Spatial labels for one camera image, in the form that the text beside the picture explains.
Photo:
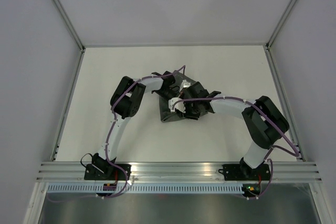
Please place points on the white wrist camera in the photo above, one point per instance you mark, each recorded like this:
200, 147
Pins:
185, 84
176, 104

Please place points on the white slotted cable duct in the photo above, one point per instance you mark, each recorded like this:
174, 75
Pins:
159, 188

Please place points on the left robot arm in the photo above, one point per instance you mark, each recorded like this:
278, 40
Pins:
125, 103

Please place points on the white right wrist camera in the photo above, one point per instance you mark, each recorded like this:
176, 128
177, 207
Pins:
176, 104

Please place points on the aluminium right frame post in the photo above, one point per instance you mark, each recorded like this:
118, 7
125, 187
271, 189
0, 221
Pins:
281, 22

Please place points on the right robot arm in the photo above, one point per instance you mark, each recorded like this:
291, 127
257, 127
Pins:
264, 121

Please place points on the grey cloth napkin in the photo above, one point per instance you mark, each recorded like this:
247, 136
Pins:
165, 114

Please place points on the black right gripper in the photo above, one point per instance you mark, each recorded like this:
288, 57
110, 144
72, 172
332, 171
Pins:
188, 114

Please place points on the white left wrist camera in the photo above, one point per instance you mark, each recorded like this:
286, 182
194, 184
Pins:
185, 84

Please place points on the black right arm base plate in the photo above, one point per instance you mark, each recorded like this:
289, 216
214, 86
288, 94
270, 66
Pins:
241, 172

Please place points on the aluminium front rail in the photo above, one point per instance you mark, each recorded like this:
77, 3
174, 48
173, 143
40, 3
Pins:
179, 172

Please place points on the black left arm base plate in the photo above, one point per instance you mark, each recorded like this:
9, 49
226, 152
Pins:
113, 173

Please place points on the aluminium frame post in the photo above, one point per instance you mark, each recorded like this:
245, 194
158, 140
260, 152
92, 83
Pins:
65, 18
281, 22

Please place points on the aluminium left frame post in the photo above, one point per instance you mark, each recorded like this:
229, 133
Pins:
65, 18

